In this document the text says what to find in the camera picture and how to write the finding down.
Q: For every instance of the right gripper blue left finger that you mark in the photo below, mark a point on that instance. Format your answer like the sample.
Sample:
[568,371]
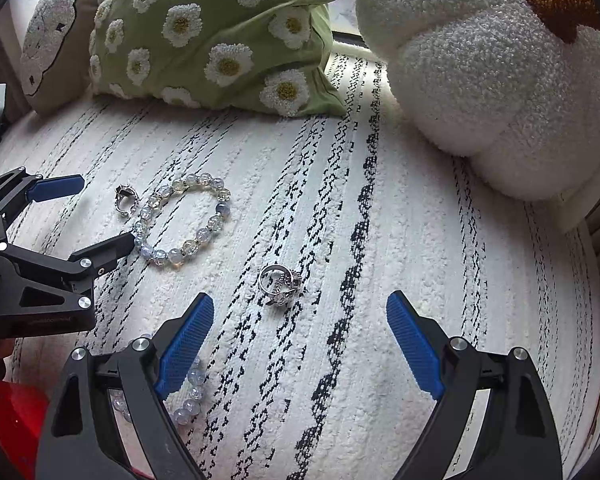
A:
[80,440]

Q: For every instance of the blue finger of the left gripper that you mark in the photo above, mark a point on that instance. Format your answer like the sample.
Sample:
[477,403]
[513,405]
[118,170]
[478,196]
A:
[43,190]
[97,260]

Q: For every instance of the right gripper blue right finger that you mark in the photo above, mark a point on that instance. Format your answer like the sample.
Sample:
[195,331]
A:
[517,437]

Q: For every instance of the red plastic tray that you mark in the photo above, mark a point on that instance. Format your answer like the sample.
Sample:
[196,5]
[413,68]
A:
[22,414]

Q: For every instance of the beige sheep round pillow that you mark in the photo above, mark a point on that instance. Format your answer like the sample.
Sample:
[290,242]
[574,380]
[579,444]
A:
[55,57]

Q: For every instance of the white striped knit blanket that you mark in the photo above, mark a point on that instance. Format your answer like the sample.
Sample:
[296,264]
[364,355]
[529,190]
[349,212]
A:
[330,215]

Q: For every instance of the beige window curtain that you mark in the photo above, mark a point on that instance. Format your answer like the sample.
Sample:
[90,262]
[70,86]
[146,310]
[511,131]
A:
[579,210]

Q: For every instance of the green daisy pillow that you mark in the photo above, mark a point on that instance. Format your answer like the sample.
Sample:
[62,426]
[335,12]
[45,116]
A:
[263,55]

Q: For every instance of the white pumpkin plush pillow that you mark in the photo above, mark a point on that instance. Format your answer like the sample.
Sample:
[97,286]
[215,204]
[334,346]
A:
[511,85]

